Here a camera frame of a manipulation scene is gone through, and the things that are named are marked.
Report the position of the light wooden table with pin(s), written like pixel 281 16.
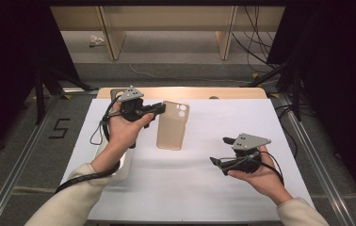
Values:
pixel 198 93

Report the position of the person's left hand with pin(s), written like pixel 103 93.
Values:
pixel 124 135

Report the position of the person's right hand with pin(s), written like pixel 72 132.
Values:
pixel 261 182

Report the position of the black curtain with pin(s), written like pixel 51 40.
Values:
pixel 9 62
pixel 339 78

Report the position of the white table mat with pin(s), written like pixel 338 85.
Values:
pixel 182 182

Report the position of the beige rectangular box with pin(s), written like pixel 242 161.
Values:
pixel 173 132

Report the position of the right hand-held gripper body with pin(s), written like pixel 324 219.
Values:
pixel 248 160

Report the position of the crumpled white paper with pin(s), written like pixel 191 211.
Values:
pixel 96 40

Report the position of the metal floor rail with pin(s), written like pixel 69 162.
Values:
pixel 12 179
pixel 320 166

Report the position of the yellow floor tape piece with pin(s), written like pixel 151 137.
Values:
pixel 274 94
pixel 67 96
pixel 254 75

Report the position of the white rectangular plastic bin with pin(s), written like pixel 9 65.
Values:
pixel 126 166

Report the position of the beige wooden shelf unit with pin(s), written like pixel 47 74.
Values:
pixel 166 19

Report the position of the black metal stand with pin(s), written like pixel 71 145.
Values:
pixel 41 94
pixel 295 91

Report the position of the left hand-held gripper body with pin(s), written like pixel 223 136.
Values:
pixel 132 108

